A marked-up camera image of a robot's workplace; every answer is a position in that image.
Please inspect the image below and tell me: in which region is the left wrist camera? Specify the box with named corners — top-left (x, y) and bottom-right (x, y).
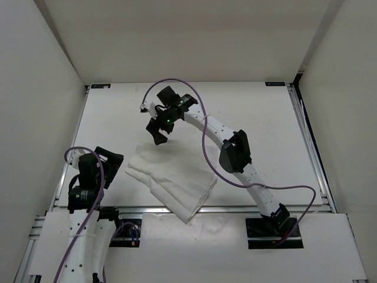
top-left (68, 149), bottom-right (85, 170)

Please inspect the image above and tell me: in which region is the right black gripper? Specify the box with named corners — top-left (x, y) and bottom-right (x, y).
top-left (146, 107), bottom-right (180, 146)

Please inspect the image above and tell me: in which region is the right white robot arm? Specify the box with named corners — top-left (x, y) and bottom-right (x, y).
top-left (140, 86), bottom-right (290, 236)

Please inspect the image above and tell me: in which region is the white skirt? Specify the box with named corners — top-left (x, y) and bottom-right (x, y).
top-left (125, 140), bottom-right (217, 224)

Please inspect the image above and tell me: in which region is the aluminium front rail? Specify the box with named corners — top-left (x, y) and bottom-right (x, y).
top-left (117, 206), bottom-right (260, 215)

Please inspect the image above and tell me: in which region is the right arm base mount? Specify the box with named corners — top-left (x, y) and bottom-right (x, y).
top-left (245, 217), bottom-right (304, 250)

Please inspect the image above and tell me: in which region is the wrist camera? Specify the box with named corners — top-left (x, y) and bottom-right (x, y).
top-left (140, 101), bottom-right (158, 119)
top-left (68, 149), bottom-right (85, 170)

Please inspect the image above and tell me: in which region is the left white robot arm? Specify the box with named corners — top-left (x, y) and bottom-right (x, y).
top-left (53, 146), bottom-right (124, 282)

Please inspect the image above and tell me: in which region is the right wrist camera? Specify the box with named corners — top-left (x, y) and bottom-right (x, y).
top-left (140, 101), bottom-right (158, 119)

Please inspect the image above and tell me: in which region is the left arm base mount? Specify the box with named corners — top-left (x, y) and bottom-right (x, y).
top-left (98, 207), bottom-right (142, 248)

